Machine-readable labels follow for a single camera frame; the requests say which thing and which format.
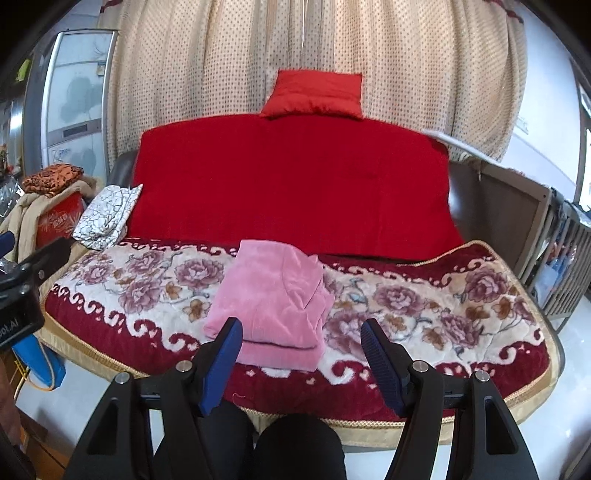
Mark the blue bag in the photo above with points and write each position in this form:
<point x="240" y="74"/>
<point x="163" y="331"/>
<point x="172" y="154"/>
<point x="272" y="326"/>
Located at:
<point x="41" y="364"/>

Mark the beige dotted curtain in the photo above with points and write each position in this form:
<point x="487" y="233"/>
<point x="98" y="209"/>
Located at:
<point x="207" y="69"/>

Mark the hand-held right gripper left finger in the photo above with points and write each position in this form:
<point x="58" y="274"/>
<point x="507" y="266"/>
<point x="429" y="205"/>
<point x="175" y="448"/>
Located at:
<point x="221" y="364"/>

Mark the brown window frame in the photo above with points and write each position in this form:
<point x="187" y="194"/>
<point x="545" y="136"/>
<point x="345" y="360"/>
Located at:
<point x="581" y="138"/>

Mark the orange patterned cloth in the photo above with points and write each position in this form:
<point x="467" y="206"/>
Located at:
<point x="53" y="177"/>

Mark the person's right leg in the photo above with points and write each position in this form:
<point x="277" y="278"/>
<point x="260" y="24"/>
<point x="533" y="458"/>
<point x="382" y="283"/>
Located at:
<point x="300" y="447"/>

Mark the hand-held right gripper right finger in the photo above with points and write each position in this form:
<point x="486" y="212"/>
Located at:
<point x="381" y="364"/>

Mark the wooden crib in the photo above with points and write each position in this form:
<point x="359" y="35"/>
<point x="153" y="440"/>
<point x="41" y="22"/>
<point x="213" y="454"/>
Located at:
<point x="508" y="217"/>

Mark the black and white patterned cloth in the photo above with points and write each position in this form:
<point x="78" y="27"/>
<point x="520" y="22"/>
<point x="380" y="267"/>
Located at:
<point x="106" y="217"/>

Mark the floral blanket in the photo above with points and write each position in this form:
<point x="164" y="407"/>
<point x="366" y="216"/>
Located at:
<point x="438" y="314"/>

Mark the red blanket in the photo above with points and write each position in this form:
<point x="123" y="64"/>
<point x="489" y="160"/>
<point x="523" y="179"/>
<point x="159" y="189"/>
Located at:
<point x="295" y="184"/>

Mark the silver refrigerator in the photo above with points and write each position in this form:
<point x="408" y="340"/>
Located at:
<point x="74" y="97"/>

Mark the red pillow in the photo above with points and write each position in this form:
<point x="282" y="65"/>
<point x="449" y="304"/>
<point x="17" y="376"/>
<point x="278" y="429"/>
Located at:
<point x="314" y="94"/>

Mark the white wall socket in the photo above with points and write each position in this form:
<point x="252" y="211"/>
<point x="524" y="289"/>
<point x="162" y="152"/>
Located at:
<point x="521" y="124"/>

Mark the white board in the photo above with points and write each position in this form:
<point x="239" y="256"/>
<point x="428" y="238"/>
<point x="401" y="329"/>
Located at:
<point x="461" y="145"/>

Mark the beige coat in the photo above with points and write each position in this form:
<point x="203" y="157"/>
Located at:
<point x="30" y="207"/>

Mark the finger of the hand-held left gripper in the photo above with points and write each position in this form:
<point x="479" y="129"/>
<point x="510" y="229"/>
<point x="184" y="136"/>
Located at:
<point x="5" y="243"/>
<point x="48" y="258"/>

